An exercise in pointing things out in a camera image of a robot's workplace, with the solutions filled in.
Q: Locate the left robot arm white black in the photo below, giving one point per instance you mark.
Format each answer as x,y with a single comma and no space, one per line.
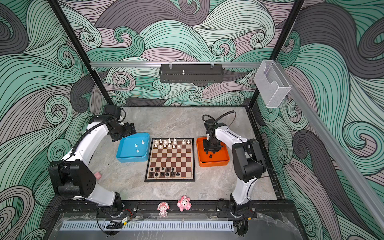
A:
71,176

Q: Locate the orange plastic tray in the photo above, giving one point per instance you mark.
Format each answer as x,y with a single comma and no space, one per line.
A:
220,158

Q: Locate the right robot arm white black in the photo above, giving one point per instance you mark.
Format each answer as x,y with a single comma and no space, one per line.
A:
248,159

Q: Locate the pink pig plush figurine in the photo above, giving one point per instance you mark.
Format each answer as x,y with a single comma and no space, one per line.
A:
184,203

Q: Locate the aluminium rail back wall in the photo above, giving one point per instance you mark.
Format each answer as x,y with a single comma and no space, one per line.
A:
137,64

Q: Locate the black perforated wall shelf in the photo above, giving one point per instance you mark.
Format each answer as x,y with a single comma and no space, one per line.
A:
200,74

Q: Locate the aluminium rail wall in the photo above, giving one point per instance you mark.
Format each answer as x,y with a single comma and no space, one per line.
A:
137,64
367,194

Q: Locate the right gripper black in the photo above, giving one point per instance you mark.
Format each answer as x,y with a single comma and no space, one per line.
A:
206,148

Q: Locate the white slotted cable duct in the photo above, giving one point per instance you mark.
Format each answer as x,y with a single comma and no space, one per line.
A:
151,226

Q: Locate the folding chessboard brown cream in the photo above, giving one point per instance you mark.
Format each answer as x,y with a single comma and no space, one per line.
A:
171,160

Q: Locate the pink hooded doll figurine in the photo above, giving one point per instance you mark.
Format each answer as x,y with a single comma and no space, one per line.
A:
163,208

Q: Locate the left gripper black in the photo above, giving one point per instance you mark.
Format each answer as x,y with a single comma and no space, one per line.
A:
128,131

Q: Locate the small pink cube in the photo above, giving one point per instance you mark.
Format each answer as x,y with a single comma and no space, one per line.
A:
98,175

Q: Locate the clear acrylic wall holder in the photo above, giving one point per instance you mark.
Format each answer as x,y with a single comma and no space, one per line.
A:
272,83

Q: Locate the aluminium rail right wall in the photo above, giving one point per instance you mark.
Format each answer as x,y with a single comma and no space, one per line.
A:
367,194

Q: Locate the blue plastic tray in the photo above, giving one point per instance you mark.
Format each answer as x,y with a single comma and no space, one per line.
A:
127,151

